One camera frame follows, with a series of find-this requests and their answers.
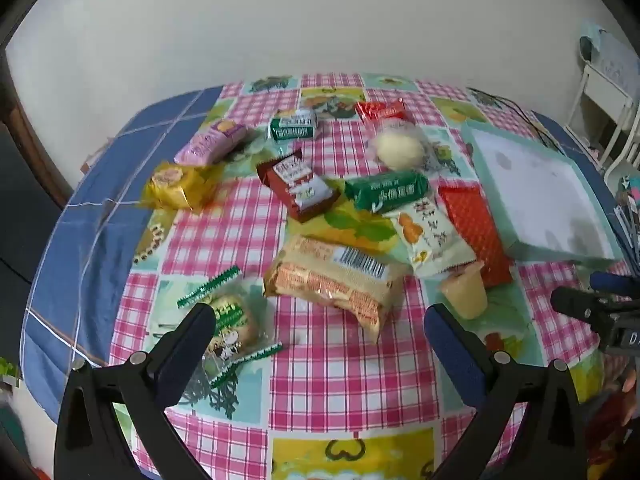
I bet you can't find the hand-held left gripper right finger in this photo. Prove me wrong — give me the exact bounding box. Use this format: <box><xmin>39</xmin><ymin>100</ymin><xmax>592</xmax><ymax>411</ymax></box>
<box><xmin>424</xmin><ymin>302</ymin><xmax>589</xmax><ymax>480</ymax></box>

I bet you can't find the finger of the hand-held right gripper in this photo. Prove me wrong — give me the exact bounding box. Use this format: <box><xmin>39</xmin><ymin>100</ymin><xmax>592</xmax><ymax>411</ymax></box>
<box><xmin>550</xmin><ymin>286</ymin><xmax>617</xmax><ymax>322</ymax></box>
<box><xmin>589</xmin><ymin>270</ymin><xmax>640</xmax><ymax>294</ymax></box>

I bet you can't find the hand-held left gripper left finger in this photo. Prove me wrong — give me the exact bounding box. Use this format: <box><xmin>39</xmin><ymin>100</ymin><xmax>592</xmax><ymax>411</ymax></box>
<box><xmin>52</xmin><ymin>302</ymin><xmax>217</xmax><ymax>480</ymax></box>

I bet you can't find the white tray with teal rim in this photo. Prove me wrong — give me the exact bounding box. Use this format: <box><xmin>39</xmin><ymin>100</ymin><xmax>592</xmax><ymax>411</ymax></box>
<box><xmin>460</xmin><ymin>119</ymin><xmax>622</xmax><ymax>264</ymax></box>

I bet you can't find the dark green snack packet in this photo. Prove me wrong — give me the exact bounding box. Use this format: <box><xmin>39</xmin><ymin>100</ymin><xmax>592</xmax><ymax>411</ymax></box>
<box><xmin>344</xmin><ymin>170</ymin><xmax>431</xmax><ymax>214</ymax></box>

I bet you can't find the pink snack packet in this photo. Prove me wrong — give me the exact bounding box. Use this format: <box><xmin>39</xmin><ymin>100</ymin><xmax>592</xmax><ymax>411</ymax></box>
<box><xmin>174</xmin><ymin>119</ymin><xmax>248</xmax><ymax>167</ymax></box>

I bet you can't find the person's right hand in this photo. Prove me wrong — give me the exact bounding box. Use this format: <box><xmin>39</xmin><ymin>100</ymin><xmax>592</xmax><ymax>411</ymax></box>
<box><xmin>621</xmin><ymin>364</ymin><xmax>640</xmax><ymax>397</ymax></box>

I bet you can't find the clear green-edged pastry packet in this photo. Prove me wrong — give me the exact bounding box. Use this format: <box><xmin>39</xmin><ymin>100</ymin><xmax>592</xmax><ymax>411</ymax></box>
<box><xmin>177</xmin><ymin>266</ymin><xmax>284</xmax><ymax>389</ymax></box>

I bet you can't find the yellow jelly cup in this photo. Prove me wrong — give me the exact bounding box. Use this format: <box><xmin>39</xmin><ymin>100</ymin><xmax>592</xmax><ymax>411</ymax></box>
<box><xmin>440</xmin><ymin>260</ymin><xmax>489</xmax><ymax>320</ymax></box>

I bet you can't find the colourful clutter pile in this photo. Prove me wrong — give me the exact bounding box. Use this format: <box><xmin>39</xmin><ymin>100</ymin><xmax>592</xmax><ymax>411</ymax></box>
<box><xmin>614</xmin><ymin>174</ymin><xmax>640</xmax><ymax>262</ymax></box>

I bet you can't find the red dotted snack packet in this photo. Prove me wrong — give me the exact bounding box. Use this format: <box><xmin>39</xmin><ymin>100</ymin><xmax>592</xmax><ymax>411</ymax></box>
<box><xmin>438</xmin><ymin>183</ymin><xmax>514</xmax><ymax>289</ymax></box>

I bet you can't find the pink checkered printed tablecloth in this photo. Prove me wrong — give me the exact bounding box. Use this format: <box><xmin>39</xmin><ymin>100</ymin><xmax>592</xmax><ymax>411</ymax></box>
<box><xmin>107</xmin><ymin>72</ymin><xmax>621</xmax><ymax>480</ymax></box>

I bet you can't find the large orange biscuit packet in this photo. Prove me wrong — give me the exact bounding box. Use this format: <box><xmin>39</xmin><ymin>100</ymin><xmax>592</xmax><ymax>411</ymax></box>
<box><xmin>263</xmin><ymin>234</ymin><xmax>409</xmax><ymax>344</ymax></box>

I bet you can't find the yellow snack packet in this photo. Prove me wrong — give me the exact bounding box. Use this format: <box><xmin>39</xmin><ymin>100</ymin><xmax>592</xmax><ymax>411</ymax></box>
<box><xmin>142</xmin><ymin>161</ymin><xmax>219</xmax><ymax>212</ymax></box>

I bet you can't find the blue bed sheet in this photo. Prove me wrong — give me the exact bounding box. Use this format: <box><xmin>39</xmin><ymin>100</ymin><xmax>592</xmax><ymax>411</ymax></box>
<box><xmin>20</xmin><ymin>85</ymin><xmax>224</xmax><ymax>423</ymax></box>

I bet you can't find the brown and white biscuit packet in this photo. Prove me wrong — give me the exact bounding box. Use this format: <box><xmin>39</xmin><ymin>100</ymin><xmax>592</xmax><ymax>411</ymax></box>
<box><xmin>256</xmin><ymin>151</ymin><xmax>342</xmax><ymax>224</ymax></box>

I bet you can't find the white chair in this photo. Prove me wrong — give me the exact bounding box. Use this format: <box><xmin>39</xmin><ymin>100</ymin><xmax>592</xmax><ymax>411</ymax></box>
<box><xmin>565</xmin><ymin>20</ymin><xmax>640</xmax><ymax>172</ymax></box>

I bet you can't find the green object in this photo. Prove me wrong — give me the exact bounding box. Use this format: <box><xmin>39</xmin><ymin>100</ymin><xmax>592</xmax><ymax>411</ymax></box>
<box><xmin>0</xmin><ymin>356</ymin><xmax>22</xmax><ymax>392</ymax></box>

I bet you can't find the clear wrapped pale bun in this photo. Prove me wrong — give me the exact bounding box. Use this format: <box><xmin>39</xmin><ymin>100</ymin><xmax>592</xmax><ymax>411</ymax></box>
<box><xmin>367</xmin><ymin>119</ymin><xmax>432</xmax><ymax>172</ymax></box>

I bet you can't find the green and white snack packet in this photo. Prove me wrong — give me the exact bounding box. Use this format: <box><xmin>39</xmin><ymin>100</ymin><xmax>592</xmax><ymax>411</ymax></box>
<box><xmin>267</xmin><ymin>108</ymin><xmax>319</xmax><ymax>142</ymax></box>

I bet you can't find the small red snack packet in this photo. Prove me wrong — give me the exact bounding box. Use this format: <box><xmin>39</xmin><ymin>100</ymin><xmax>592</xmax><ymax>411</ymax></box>
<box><xmin>355</xmin><ymin>98</ymin><xmax>407</xmax><ymax>122</ymax></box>

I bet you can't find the black cable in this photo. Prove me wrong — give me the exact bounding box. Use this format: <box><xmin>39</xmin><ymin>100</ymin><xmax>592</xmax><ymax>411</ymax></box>
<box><xmin>469</xmin><ymin>87</ymin><xmax>567</xmax><ymax>154</ymax></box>

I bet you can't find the brown wooden frame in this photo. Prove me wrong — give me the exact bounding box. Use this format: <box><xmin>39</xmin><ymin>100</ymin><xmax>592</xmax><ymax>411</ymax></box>
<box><xmin>0</xmin><ymin>54</ymin><xmax>74</xmax><ymax>209</ymax></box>

